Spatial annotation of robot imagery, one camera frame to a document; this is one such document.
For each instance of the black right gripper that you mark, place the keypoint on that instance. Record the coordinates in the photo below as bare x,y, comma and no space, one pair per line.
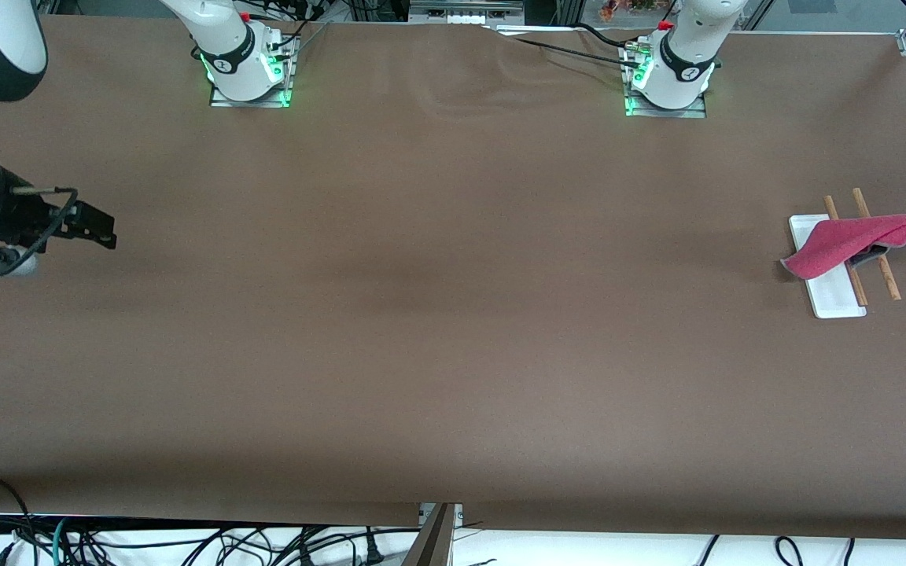
19,217

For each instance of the pink towel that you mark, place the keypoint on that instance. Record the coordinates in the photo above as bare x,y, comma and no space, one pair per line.
830,244

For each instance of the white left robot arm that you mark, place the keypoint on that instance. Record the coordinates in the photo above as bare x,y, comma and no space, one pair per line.
681,63

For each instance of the white rectangular tray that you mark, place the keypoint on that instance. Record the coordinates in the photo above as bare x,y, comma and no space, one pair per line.
834,303

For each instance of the brown table cover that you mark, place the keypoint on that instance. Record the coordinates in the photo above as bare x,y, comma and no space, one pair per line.
453,393

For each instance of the black floor power plug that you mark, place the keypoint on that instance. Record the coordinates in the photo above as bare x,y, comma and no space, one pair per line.
373,550

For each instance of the white power strip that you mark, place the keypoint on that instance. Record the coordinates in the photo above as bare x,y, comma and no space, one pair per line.
465,12

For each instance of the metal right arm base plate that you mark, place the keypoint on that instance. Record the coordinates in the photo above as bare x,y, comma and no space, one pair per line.
221,98

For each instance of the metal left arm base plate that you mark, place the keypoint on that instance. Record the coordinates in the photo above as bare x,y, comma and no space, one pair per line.
693,112

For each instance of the metal table edge post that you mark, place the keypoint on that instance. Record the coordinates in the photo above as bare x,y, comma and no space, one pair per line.
433,542

